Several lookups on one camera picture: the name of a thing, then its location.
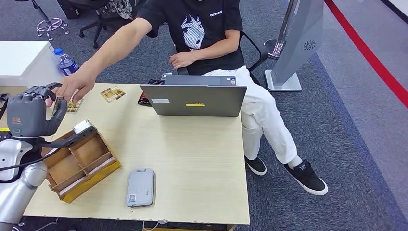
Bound person in patterned clothing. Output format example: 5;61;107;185
100;0;133;20

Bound white cable under table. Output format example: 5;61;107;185
142;220;161;231

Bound ID card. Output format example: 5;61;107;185
52;95;64;114

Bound black office chair with armrest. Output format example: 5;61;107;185
170;30;270;91

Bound water bottle blue cap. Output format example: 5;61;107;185
53;48;80;77

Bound black bag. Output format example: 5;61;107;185
57;0;82;20

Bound wooden card organizer box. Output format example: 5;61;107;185
39;127;122;204

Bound person's left hand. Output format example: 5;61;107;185
169;51;197;70

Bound chrome stool base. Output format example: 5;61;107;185
32;0;70;41

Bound person's right hand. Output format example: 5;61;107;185
46;65;97;107

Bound white floor cables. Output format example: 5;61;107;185
13;217;60;231

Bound black smartphone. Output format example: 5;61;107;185
138;92;153;107

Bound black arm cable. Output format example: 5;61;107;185
0;148;61;184

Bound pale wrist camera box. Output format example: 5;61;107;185
72;119;93;135

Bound picture card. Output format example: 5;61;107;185
65;97;83;114
100;85;126;103

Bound white card stack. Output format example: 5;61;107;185
59;181;84;196
90;158;116;174

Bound chrome stanchion pole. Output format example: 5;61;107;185
264;0;302;61

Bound grey laptop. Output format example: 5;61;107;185
140;74;248;117

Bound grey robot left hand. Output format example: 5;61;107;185
6;83;68;138

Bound grey kiosk stand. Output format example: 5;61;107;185
265;0;325;92

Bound grey card reader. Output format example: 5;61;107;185
125;168;156;208

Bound black swivel office chair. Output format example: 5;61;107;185
79;0;128;49

